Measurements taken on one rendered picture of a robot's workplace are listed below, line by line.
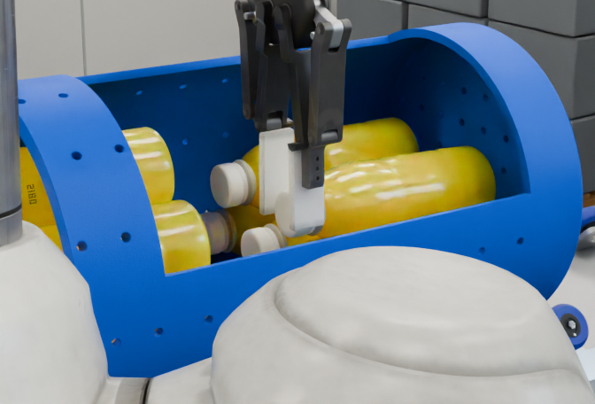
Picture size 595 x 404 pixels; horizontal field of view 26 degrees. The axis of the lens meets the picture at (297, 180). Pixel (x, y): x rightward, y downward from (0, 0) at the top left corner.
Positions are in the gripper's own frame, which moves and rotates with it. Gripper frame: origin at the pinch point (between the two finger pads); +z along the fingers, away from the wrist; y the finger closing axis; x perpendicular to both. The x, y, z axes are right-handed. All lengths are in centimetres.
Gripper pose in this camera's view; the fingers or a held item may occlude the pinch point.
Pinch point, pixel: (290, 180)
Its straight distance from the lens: 104.2
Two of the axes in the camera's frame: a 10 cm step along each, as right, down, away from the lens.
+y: -5.4, -2.5, 8.0
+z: 0.0, 9.5, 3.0
